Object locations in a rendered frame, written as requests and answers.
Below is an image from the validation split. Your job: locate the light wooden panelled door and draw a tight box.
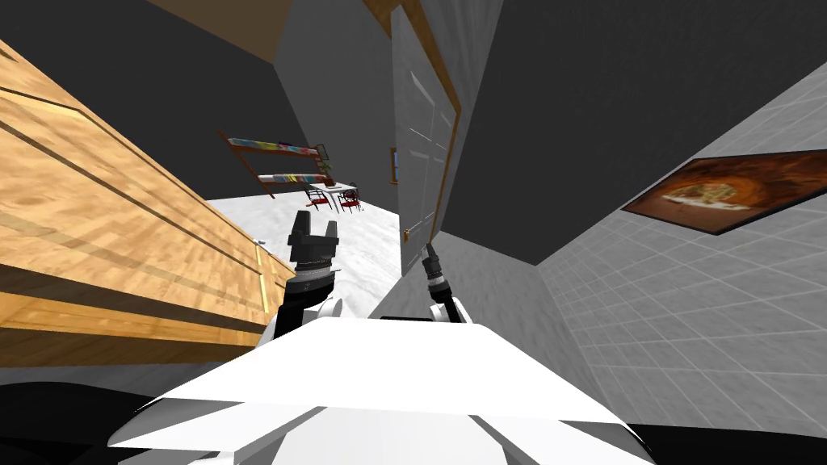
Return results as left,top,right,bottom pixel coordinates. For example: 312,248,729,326
0,38,298,370

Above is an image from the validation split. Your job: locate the brown framed wall picture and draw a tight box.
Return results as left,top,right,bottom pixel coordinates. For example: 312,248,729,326
620,149,827,237

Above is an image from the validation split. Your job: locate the wooden wall bookshelf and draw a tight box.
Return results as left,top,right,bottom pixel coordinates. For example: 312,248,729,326
217,130,335,200

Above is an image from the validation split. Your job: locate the white dining table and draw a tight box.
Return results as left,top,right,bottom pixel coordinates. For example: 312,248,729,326
309,182,360,212

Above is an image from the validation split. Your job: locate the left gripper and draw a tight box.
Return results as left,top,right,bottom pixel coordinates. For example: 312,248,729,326
287,210,341,264

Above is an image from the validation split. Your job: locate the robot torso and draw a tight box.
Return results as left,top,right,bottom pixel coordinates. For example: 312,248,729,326
106,316,657,465

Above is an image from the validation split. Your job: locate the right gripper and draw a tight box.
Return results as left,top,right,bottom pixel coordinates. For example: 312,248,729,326
421,241,443,279

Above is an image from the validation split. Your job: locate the grey panelled door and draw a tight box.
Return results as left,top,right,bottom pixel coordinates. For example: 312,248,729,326
390,2,462,279

